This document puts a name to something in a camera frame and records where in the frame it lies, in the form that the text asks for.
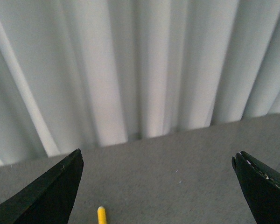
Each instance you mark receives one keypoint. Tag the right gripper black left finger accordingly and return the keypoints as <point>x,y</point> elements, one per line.
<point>50,198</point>

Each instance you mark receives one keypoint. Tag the yellow pen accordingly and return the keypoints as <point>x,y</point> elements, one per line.
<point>101,213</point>

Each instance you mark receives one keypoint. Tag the white curtain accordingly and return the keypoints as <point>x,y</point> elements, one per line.
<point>95,73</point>

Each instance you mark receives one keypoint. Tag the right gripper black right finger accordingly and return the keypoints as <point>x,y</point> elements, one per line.
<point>260,185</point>

